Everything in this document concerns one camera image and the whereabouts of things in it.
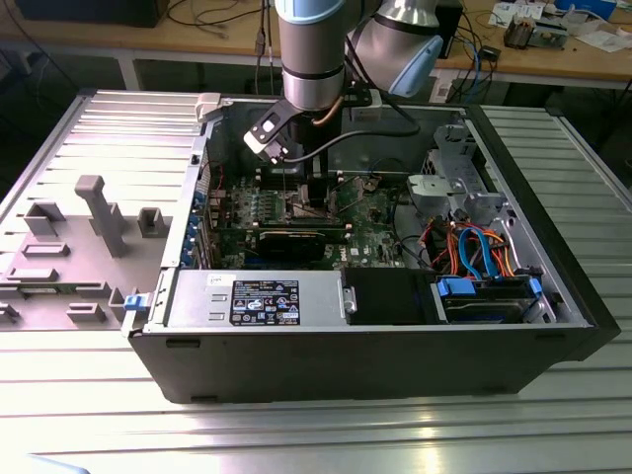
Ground metal socket cover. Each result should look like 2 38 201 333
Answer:
330 175 370 216

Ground RAM slot white clips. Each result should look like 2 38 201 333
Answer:
264 180 346 188

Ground CPU socket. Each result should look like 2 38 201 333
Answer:
283 190 343 222

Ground black RAM stick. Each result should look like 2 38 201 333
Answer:
257 218 350 237

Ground black graphics card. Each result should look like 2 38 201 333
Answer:
256 228 328 264

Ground green motherboard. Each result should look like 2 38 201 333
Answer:
204 167 424 272

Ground silver metal drive cage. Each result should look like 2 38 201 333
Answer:
405 121 519 233

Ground beige case latch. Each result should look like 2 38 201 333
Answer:
195 92 224 124

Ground silver power supply unit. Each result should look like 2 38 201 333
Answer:
165 269 357 331

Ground black PC case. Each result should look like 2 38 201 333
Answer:
120 90 622 407

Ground grey parts rack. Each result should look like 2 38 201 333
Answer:
0 173 175 333

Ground hard disk in blue carrier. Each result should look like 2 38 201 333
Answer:
433 276 545 326

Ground black tower box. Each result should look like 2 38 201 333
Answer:
436 0 466 60

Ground metal heat sink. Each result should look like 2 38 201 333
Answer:
503 14 537 50

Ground white printed paper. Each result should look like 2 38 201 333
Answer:
488 0 547 26
575 27 632 54

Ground wooden desk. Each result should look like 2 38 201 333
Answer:
0 0 632 93

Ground grey metal device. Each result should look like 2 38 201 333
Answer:
530 17 569 50

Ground black equipment case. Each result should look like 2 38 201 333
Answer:
14 0 160 29

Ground blue plastic box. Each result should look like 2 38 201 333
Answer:
552 0 618 21

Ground blue data wire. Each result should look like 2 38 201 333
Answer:
456 225 501 281

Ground orange wire bundle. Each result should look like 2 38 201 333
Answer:
424 219 517 277

